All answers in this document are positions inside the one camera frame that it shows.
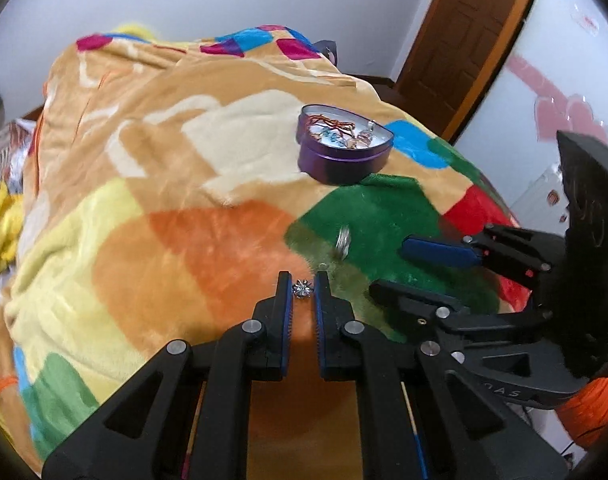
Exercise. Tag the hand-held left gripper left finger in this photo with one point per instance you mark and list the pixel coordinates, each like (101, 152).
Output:
(285, 325)

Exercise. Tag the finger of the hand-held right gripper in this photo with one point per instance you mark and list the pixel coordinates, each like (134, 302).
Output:
(436, 252)
(409, 296)

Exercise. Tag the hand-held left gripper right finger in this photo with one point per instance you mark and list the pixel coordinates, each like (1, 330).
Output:
(321, 327)

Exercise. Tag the silver flower ornament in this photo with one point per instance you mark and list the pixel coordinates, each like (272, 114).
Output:
(302, 288)

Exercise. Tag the purple heart-shaped tin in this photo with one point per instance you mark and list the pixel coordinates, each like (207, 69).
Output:
(334, 162)

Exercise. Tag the person's right forearm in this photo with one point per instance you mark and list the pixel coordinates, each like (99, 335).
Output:
(596, 410)

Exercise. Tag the white stickered suitcase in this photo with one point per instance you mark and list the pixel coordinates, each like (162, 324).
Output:
(539, 195)

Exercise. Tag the colourful patchwork fleece blanket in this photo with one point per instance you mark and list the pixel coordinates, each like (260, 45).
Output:
(184, 240)

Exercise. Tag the white heart-print wardrobe door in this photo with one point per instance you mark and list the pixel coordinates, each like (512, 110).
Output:
(559, 50)

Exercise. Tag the brown wooden door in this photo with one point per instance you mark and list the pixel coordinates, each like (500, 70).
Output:
(459, 35)

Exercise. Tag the grey backpack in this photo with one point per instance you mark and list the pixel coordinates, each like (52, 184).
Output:
(329, 55)

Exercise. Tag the yellow cloth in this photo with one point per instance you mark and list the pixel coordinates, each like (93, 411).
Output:
(1, 230)

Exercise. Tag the printed white cloth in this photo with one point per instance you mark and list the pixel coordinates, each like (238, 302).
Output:
(9, 155)

